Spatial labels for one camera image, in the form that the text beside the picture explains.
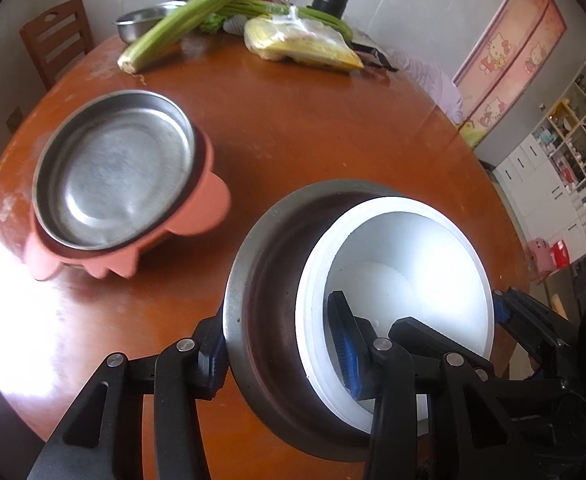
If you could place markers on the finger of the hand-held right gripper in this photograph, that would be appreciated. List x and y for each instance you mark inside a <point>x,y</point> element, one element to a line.
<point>538,330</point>
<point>418,335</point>

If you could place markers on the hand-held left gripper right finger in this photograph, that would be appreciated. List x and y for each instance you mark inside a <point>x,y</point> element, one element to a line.
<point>350,350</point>

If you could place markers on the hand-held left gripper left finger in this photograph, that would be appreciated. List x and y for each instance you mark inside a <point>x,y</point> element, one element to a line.
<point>213,375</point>

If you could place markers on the large red instant noodle bowl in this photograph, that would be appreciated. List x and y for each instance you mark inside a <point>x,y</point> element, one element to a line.
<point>308,320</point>

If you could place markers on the shiny steel bowl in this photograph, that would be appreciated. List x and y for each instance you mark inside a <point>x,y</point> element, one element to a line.
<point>263,310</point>

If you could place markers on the orange plate with ears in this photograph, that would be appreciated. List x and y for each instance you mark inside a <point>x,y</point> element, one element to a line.
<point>208,200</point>

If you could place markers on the round steel plate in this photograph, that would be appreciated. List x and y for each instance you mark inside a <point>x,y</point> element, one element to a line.
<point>113,170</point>

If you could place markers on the pink toy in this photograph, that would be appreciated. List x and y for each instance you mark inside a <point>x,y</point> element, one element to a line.
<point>538,255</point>

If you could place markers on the white shelf cabinet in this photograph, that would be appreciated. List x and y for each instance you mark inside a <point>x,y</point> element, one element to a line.
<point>563,160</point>

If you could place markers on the pale pink cloth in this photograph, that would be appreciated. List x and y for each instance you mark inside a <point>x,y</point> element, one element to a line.
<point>423,80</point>

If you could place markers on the black tongs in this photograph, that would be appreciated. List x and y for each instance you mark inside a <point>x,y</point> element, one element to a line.
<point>373,57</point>

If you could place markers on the pink cartoon cat poster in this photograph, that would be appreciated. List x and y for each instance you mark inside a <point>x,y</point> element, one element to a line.
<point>513,45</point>

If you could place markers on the clear bag of yellow corn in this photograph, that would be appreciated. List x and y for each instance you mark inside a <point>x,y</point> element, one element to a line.
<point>298,42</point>

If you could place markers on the long green vegetable stalks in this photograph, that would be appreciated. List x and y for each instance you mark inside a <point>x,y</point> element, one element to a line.
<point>323,17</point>

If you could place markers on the grey foam-wrapped fruit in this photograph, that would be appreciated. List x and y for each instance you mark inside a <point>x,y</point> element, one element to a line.
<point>236,25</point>

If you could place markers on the celery bunch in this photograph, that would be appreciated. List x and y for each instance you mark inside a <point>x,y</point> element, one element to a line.
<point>173,30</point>

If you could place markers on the steel basin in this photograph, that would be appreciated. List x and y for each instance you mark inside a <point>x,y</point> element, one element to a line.
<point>138,25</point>

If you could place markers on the brown slatted wooden chair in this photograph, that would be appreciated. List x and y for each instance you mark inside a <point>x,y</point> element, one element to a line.
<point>58,40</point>

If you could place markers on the low wall outlet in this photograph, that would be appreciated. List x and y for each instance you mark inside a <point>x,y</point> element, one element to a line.
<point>14,119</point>

